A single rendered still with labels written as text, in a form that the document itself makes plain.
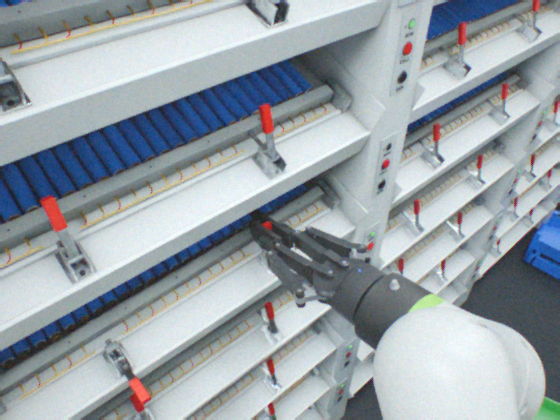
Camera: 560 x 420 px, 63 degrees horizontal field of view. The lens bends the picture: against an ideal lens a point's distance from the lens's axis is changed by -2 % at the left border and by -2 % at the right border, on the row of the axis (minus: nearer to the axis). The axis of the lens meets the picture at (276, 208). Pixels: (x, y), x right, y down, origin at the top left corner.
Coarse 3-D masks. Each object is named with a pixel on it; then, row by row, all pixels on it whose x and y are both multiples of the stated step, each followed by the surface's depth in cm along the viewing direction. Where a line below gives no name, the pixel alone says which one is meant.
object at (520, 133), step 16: (528, 64) 115; (544, 64) 112; (512, 128) 126; (528, 128) 122; (512, 176) 134; (496, 192) 139; (512, 192) 144; (480, 240) 151; (480, 256) 159; (464, 272) 163
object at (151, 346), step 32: (288, 224) 80; (320, 224) 81; (352, 224) 83; (192, 288) 70; (224, 288) 71; (256, 288) 72; (128, 320) 65; (160, 320) 66; (192, 320) 67; (224, 320) 72; (32, 352) 60; (128, 352) 63; (160, 352) 64; (32, 384) 58; (64, 384) 59; (96, 384) 60; (128, 384) 64; (0, 416) 56; (32, 416) 56; (64, 416) 57
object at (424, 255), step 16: (464, 208) 142; (480, 208) 143; (496, 208) 141; (448, 224) 135; (464, 224) 138; (480, 224) 140; (432, 240) 132; (448, 240) 134; (464, 240) 135; (400, 256) 126; (416, 256) 127; (432, 256) 129; (400, 272) 119; (416, 272) 125
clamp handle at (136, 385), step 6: (120, 360) 59; (120, 366) 59; (126, 366) 59; (126, 372) 59; (132, 372) 59; (132, 378) 58; (132, 384) 57; (138, 384) 57; (138, 390) 57; (144, 390) 57; (138, 396) 56; (144, 396) 56; (150, 396) 56; (144, 402) 56
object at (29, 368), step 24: (312, 192) 82; (288, 216) 79; (240, 240) 73; (192, 264) 69; (216, 264) 72; (168, 288) 67; (120, 312) 63; (72, 336) 60; (96, 336) 62; (24, 360) 57; (48, 360) 58; (0, 384) 55
